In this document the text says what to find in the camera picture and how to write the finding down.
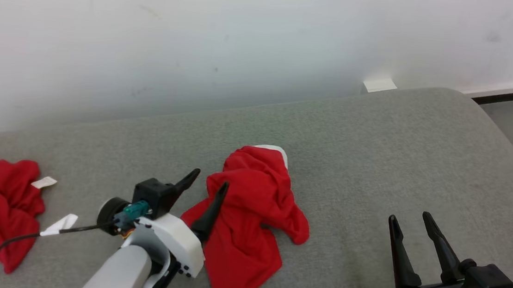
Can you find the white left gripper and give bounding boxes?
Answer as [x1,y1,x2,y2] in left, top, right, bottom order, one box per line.
[130,163,231,282]

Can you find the red shorts with white stripes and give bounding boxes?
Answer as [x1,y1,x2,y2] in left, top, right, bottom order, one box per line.
[174,138,318,288]

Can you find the grey fabric sofa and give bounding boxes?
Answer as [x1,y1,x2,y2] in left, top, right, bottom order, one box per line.
[0,49,513,288]

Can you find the teal cable connector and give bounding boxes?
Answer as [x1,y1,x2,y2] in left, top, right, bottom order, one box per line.
[113,198,151,232]

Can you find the white cable label tag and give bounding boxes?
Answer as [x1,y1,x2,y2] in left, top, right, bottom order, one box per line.
[39,211,79,239]

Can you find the white wall plate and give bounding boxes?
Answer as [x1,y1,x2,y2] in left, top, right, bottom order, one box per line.
[362,76,398,95]

